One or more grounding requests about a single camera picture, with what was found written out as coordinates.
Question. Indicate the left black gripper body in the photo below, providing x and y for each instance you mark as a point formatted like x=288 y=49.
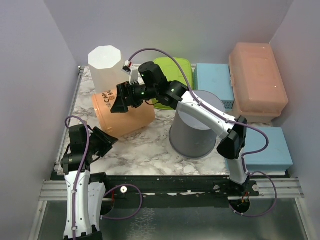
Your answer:
x=99 y=142

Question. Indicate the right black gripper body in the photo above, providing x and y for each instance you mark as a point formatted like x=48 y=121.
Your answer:
x=138 y=94

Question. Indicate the orange capybara bucket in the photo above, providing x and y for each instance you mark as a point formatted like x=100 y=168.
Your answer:
x=120 y=124

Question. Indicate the green plastic tray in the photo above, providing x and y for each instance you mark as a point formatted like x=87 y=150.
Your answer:
x=173 y=73

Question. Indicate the white octagonal bin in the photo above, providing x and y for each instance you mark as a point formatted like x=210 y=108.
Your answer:
x=105 y=65

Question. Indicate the grey round bucket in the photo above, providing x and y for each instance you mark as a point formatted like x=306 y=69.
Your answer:
x=195 y=130

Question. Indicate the small blue perforated basket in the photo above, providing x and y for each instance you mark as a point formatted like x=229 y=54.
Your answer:
x=216 y=79

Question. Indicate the pink translucent lidded box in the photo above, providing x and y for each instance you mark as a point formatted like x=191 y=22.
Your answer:
x=259 y=92

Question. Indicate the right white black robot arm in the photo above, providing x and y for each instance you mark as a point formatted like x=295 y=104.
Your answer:
x=149 y=82

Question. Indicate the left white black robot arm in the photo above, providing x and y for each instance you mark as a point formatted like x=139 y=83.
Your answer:
x=85 y=191

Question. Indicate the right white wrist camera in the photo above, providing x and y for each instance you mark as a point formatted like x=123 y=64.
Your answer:
x=132 y=71

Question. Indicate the aluminium extrusion rail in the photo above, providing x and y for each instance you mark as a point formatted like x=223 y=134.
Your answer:
x=287 y=188

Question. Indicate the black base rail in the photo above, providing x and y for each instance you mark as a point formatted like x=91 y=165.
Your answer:
x=175 y=191

